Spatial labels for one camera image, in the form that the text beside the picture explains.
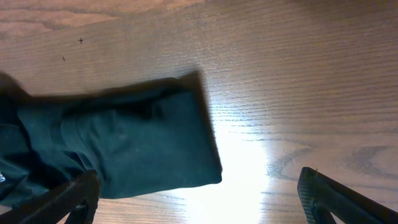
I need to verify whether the black t-shirt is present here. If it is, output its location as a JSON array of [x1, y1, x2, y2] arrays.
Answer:
[[1, 74, 222, 207]]

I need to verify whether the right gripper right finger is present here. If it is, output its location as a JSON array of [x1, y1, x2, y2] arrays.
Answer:
[[297, 167, 397, 224]]

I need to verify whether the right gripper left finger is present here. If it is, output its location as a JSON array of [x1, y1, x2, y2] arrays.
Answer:
[[1, 170, 100, 224]]

